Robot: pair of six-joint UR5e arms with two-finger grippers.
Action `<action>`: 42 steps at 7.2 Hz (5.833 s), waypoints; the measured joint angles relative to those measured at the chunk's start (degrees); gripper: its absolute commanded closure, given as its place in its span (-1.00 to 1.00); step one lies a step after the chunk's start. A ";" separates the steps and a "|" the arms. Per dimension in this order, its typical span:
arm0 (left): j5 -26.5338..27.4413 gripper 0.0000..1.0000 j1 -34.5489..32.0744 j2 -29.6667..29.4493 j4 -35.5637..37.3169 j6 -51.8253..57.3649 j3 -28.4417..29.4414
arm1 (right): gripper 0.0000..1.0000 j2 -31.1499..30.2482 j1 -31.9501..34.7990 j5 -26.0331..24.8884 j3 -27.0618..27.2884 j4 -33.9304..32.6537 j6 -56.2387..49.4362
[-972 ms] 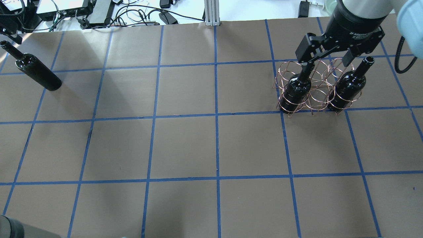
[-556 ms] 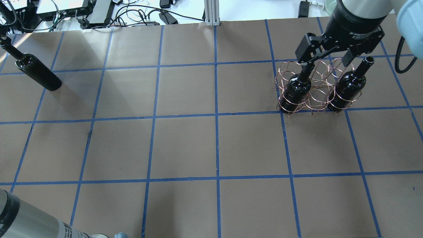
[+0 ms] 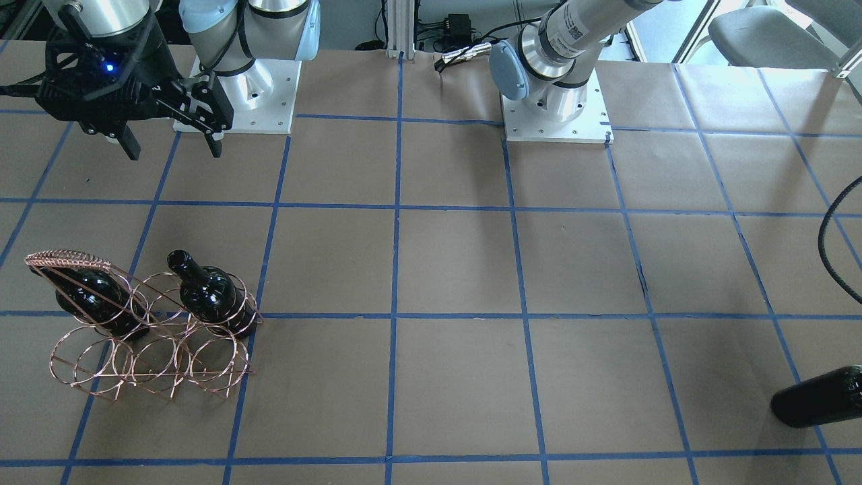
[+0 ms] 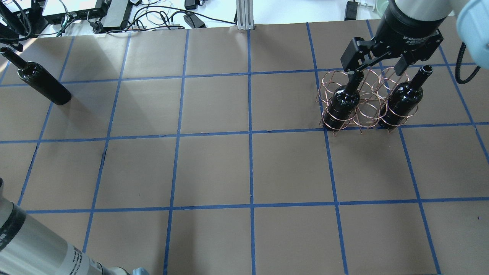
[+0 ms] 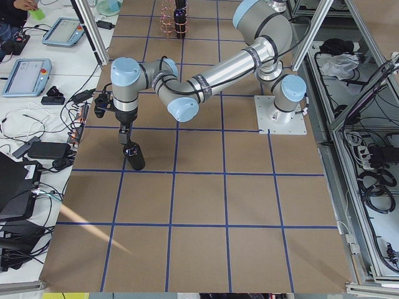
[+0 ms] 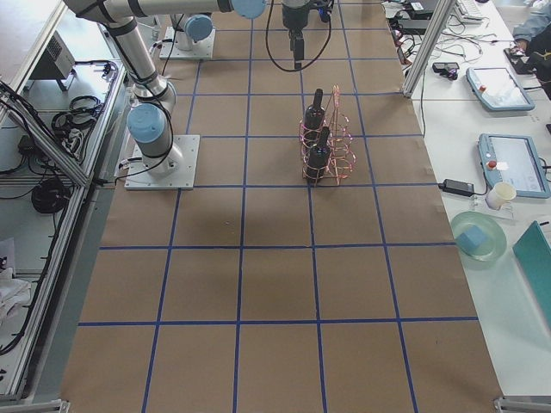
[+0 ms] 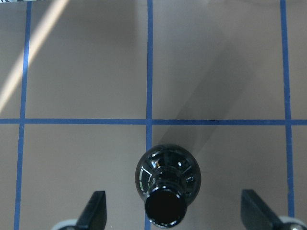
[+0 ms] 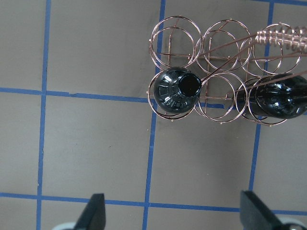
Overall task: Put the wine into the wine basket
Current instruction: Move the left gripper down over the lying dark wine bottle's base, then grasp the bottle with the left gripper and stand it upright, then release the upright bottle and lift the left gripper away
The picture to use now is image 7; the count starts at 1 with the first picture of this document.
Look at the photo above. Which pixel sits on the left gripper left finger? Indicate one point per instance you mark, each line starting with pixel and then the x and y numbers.
pixel 93 217

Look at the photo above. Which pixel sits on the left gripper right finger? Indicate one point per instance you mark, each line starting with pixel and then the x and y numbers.
pixel 256 214

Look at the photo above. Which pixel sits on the dark wine bottle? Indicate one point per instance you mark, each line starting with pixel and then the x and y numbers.
pixel 168 179

